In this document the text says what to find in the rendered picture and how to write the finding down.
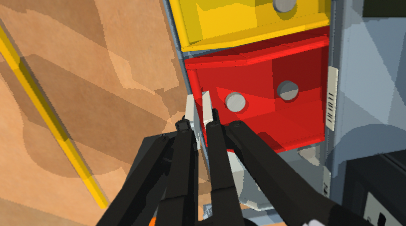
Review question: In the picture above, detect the grey open bin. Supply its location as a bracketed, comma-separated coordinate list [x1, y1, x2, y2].
[227, 141, 324, 211]

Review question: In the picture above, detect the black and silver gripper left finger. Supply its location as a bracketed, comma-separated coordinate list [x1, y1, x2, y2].
[96, 94, 200, 226]

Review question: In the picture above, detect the red bin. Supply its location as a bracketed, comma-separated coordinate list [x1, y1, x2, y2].
[188, 26, 330, 153]

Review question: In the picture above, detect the grey metal shelf rack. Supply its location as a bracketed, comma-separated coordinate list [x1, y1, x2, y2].
[162, 0, 406, 206]

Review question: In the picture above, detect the yellow open bin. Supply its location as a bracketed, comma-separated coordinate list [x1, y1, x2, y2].
[169, 0, 331, 51]

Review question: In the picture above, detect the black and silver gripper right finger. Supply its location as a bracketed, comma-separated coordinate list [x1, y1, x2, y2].
[202, 91, 374, 226]

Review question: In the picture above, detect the yellow long thin bar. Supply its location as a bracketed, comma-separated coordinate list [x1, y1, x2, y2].
[0, 26, 108, 209]

